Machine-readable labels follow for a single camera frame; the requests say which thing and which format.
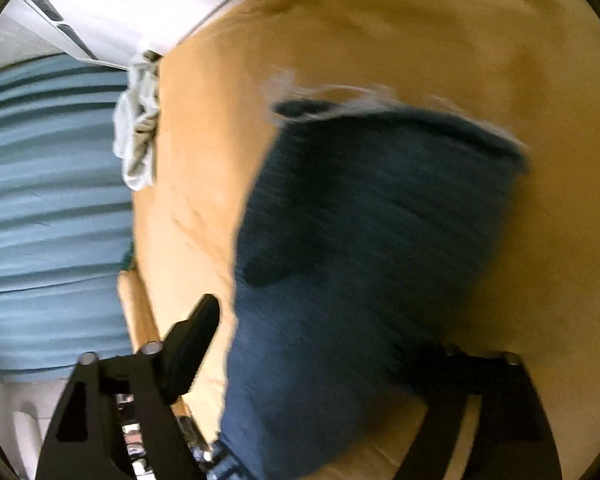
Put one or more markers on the white window frame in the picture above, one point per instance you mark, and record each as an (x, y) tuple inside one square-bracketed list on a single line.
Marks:
[(55, 15)]

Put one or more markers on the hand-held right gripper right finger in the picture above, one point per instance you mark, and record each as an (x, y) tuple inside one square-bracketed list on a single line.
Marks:
[(485, 385)]

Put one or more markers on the blue denim pants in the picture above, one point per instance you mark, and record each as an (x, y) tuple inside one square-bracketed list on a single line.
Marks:
[(365, 280)]

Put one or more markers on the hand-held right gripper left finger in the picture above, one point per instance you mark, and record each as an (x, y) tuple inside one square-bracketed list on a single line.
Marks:
[(192, 340)]

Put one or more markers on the teal curtain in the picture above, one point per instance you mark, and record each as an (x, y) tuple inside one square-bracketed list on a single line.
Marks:
[(50, 210)]

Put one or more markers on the tan blanket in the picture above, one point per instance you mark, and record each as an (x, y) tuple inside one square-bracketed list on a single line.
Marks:
[(390, 60)]

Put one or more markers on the white crumpled cloth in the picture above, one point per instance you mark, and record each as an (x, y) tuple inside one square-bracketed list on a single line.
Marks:
[(137, 125)]

